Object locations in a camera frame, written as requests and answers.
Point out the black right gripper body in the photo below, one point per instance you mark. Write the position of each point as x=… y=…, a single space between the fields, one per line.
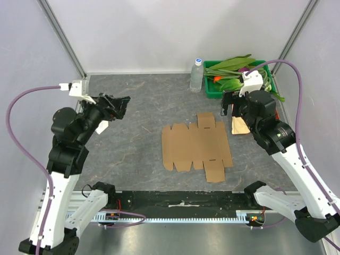
x=233 y=98

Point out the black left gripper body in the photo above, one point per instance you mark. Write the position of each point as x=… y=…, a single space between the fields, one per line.
x=94 y=113

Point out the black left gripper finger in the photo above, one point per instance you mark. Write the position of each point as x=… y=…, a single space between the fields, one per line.
x=123 y=100
x=118 y=113

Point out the brown cardboard paper box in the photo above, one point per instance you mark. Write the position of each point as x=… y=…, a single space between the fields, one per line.
x=202 y=145

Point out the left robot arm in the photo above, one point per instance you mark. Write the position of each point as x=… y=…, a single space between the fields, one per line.
x=56 y=233

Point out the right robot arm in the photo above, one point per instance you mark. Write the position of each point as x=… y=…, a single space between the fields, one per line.
x=316 y=214

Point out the small white paper scrap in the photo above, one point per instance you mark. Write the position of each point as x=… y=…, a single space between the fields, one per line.
x=102 y=126

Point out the red beige snack bag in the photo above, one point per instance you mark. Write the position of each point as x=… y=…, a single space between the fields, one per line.
x=239 y=125

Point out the green plastic tray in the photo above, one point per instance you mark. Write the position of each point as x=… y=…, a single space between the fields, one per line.
x=212 y=93

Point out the orange carrot piece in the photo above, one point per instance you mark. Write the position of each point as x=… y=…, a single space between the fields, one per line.
x=217 y=78

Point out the green long beans bunch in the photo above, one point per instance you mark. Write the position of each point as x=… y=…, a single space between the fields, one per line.
x=226 y=74

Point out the purple red onion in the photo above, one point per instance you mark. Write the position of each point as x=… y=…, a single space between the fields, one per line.
x=244 y=69

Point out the green leafy vegetable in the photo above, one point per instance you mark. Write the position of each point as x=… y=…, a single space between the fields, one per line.
x=234 y=63

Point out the clear plastic water bottle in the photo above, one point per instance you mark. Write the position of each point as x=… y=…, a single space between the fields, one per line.
x=196 y=76

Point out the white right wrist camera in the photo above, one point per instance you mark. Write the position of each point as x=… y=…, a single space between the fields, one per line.
x=251 y=82

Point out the left aluminium frame post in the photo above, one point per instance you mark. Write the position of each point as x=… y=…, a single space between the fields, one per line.
x=52 y=19

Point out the aluminium frame post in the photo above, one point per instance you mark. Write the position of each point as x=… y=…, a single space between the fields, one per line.
x=304 y=18
x=52 y=19

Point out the slotted grey cable duct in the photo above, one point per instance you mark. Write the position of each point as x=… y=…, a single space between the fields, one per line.
x=241 y=218

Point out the right aluminium frame post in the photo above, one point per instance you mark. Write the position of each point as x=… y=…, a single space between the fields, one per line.
x=304 y=18

